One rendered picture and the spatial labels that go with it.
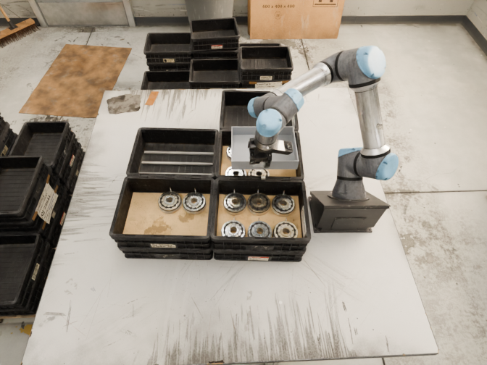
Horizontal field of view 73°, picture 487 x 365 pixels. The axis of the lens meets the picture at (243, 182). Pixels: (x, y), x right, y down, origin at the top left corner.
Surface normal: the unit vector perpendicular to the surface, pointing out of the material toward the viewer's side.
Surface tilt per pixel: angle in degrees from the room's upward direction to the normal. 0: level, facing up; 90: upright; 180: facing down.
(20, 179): 0
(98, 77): 0
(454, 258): 0
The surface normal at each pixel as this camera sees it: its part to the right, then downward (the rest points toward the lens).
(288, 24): 0.04, 0.60
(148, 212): 0.02, -0.58
